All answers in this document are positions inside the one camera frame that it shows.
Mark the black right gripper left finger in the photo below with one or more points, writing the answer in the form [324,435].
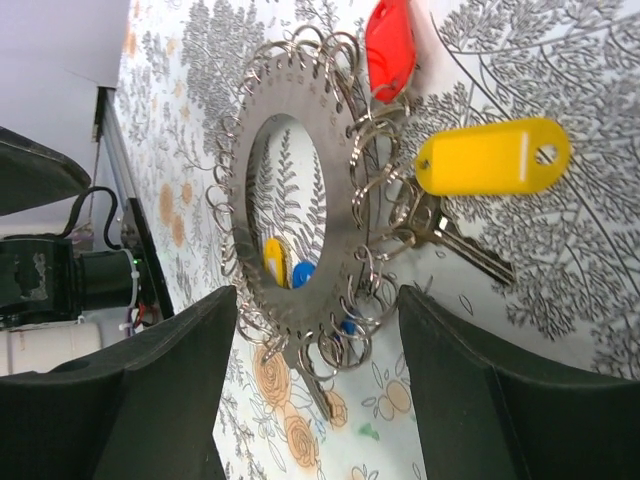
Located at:
[143,408]

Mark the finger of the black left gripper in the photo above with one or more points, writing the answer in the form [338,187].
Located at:
[33,175]

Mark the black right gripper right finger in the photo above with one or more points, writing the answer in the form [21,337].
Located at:
[488,409]

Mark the yellow key tag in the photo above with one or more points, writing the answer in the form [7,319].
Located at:
[523,156]
[277,260]

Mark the blue key tag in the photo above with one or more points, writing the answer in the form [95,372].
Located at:
[301,274]

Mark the silver key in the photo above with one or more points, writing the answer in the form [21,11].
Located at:
[427,217]

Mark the red key tag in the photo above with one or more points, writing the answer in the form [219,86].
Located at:
[390,49]

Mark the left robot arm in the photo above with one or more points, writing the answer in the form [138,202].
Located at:
[46,285]

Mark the floral tablecloth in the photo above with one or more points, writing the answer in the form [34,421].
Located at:
[245,120]

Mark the aluminium rail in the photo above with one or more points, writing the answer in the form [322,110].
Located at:
[109,135]

